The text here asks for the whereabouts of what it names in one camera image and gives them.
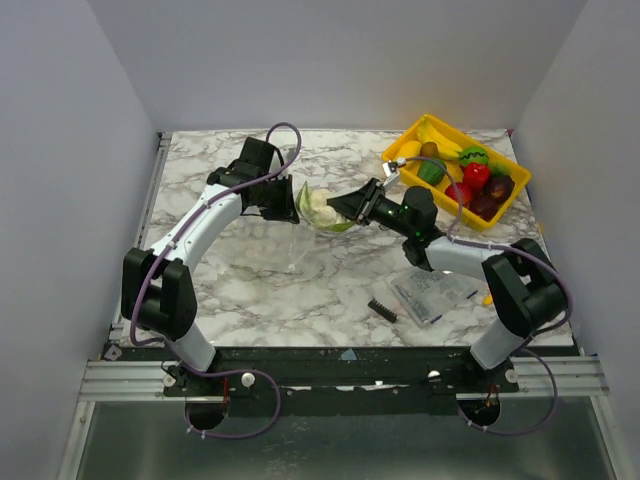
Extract white toy cauliflower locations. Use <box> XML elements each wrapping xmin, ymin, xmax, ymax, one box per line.
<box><xmin>295</xmin><ymin>182</ymin><xmax>355</xmax><ymax>233</ymax></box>

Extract clear bag of screws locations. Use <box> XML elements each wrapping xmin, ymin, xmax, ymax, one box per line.
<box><xmin>390</xmin><ymin>269</ymin><xmax>484</xmax><ymax>327</ymax></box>

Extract aluminium extrusion rail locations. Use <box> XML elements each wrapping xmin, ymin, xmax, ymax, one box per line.
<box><xmin>78</xmin><ymin>360</ymin><xmax>171</xmax><ymax>401</ymax></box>

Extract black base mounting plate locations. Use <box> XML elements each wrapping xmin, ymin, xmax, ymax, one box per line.
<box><xmin>102</xmin><ymin>342</ymin><xmax>534</xmax><ymax>417</ymax></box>

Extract dark purple toy fruit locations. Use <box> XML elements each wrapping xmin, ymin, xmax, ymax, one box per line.
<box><xmin>484</xmin><ymin>175</ymin><xmax>515</xmax><ymax>204</ymax></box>

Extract yellow plastic bin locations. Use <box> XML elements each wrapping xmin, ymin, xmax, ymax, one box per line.
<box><xmin>382</xmin><ymin>114</ymin><xmax>531</xmax><ymax>231</ymax></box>

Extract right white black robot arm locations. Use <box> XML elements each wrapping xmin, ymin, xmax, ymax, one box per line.
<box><xmin>327</xmin><ymin>179</ymin><xmax>573</xmax><ymax>392</ymax></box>

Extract dark red toy plum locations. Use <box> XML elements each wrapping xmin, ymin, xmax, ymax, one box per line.
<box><xmin>468</xmin><ymin>195</ymin><xmax>500</xmax><ymax>222</ymax></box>

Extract yellow toy banana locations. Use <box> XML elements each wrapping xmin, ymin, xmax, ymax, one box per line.
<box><xmin>416</xmin><ymin>115</ymin><xmax>462</xmax><ymax>161</ymax></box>

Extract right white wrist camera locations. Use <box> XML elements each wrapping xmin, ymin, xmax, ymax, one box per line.
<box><xmin>382</xmin><ymin>157</ymin><xmax>407</xmax><ymax>191</ymax></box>

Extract green toy bell pepper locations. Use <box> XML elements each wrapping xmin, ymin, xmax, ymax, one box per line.
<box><xmin>417</xmin><ymin>159</ymin><xmax>447</xmax><ymax>187</ymax></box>

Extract red toy apple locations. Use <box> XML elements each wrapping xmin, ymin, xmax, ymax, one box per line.
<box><xmin>445</xmin><ymin>182</ymin><xmax>474</xmax><ymax>208</ymax></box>

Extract black comb-like part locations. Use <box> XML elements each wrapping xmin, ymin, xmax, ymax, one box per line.
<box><xmin>367</xmin><ymin>298</ymin><xmax>397</xmax><ymax>323</ymax></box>

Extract brown toy kiwi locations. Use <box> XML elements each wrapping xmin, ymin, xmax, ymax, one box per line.
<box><xmin>420</xmin><ymin>141</ymin><xmax>439</xmax><ymax>158</ymax></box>

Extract clear zip top bag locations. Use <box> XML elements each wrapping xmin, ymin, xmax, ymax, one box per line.
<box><xmin>230</xmin><ymin>182</ymin><xmax>340</xmax><ymax>272</ymax></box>

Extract yellow toy mango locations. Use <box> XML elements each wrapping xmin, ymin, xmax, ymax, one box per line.
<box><xmin>394</xmin><ymin>140</ymin><xmax>422</xmax><ymax>161</ymax></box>

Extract green toy watermelon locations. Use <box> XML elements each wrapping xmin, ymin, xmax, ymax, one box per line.
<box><xmin>459</xmin><ymin>146</ymin><xmax>489</xmax><ymax>169</ymax></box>

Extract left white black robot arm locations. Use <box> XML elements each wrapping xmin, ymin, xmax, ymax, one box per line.
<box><xmin>121</xmin><ymin>137</ymin><xmax>299</xmax><ymax>395</ymax></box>

